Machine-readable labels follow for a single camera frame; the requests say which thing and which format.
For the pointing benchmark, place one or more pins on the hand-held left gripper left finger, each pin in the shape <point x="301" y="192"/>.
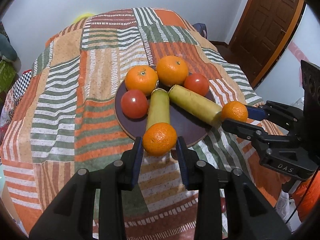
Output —
<point x="137" y="165"/>

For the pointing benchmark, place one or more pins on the brown wooden door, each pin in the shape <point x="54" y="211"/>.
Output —
<point x="267" y="25"/>

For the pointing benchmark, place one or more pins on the yellow curved foam item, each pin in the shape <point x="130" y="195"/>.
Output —
<point x="82" y="17"/>

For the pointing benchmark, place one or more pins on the checkered floral quilt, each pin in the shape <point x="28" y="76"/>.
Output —
<point x="22" y="83"/>

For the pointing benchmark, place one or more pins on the white heart-print wardrobe door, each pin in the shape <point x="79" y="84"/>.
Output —
<point x="297" y="45"/>

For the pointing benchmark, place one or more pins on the large plain orange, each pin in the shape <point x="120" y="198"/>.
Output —
<point x="172" y="71"/>

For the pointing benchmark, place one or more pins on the yellow-green sugarcane piece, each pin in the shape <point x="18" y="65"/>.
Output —
<point x="158" y="107"/>
<point x="193" y="103"/>

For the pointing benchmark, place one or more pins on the small dark red jujube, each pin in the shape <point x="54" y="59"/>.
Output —
<point x="173" y="155"/>

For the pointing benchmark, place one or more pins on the striped patchwork blanket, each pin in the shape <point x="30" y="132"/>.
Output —
<point x="75" y="105"/>

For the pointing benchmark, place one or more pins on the purple round plate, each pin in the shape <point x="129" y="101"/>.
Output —
<point x="182" y="125"/>

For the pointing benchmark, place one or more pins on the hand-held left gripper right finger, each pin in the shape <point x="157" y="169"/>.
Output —
<point x="183" y="165"/>

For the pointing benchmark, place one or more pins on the orange quilted cloth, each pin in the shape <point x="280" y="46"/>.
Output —
<point x="308" y="197"/>

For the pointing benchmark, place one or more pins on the grey plush pillow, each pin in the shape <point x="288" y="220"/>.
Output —
<point x="7" y="48"/>

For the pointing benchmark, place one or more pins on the blue-grey bag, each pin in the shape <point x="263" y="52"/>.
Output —
<point x="201" y="30"/>

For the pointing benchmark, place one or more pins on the small tangerine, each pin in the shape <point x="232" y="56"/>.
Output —
<point x="234" y="111"/>
<point x="159" y="139"/>

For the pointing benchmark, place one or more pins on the red tomato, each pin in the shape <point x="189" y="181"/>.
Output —
<point x="196" y="84"/>
<point x="134" y="104"/>

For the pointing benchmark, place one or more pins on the pale green container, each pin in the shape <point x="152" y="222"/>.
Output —
<point x="1" y="185"/>

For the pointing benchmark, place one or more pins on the green fabric storage bag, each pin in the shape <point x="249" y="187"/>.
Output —
<point x="6" y="76"/>

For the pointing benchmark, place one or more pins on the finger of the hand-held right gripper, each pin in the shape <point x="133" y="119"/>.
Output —
<point x="256" y="112"/>
<point x="245" y="128"/>

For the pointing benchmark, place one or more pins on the large orange with sticker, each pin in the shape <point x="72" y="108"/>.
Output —
<point x="140" y="80"/>

